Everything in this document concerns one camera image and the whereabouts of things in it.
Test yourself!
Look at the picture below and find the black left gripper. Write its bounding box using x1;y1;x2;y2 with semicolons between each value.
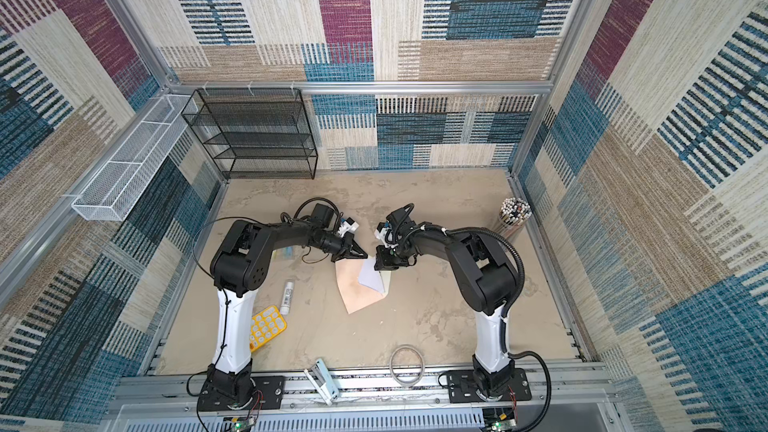
315;232;368;264

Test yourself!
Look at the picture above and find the white letter with green border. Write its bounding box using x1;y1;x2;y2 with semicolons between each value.
358;258;391;296

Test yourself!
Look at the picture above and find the pink envelope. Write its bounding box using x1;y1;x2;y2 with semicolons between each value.
335;259;388;314

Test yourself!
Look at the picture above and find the white glue stick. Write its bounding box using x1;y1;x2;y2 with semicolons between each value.
279;280;295;316

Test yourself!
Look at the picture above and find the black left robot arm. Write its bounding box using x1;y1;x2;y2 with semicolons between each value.
198;197;368;410

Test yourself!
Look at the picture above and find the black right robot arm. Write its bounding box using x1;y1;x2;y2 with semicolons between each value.
375;204;552;403

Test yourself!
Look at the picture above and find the yellow calculator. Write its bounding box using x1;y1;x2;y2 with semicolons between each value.
249;305;287;353

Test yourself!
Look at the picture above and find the light blue stapler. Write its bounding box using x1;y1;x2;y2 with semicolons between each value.
303;358;340;405

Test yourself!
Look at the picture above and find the cup of pencils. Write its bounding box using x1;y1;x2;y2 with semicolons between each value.
496;197;532;236

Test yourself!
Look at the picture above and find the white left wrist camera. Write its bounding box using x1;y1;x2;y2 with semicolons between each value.
337;217;359;237

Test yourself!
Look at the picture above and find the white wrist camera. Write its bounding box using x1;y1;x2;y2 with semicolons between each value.
337;217;359;237
375;222;396;248

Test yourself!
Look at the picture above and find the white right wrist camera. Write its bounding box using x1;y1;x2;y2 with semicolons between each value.
375;222;396;248

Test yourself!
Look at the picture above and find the coiled white cable ring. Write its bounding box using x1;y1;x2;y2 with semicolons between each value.
388;344;427;388

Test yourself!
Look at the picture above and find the black wire shelf rack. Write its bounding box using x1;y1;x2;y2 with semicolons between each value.
181;88;318;180

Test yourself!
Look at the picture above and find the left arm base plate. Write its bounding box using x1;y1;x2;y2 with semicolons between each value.
196;376;285;412

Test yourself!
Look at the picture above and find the white wire mesh basket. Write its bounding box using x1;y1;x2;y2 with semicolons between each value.
72;94;188;222

